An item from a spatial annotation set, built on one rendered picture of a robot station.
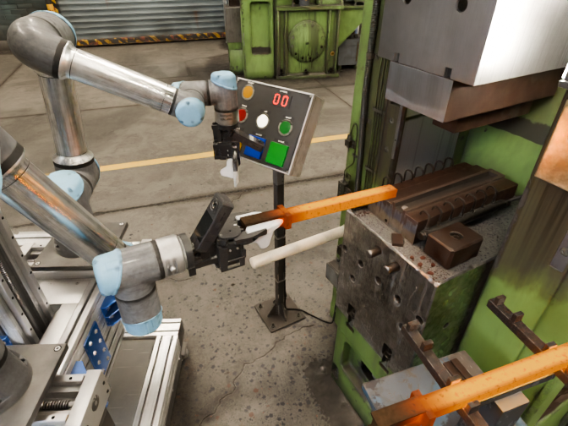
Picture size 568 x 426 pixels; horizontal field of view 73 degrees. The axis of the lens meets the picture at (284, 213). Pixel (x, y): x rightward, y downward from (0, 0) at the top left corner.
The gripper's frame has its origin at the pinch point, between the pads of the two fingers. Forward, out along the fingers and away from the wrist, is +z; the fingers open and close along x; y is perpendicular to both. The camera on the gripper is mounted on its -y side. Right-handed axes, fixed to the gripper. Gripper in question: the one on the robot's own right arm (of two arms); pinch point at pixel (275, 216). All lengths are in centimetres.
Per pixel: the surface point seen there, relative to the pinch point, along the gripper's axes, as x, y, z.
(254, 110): -65, 1, 25
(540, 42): 8, -32, 58
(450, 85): 2.3, -23.4, 40.7
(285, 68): -442, 89, 247
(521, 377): 45, 11, 23
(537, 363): 45, 11, 28
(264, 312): -66, 111, 30
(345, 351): -13, 87, 40
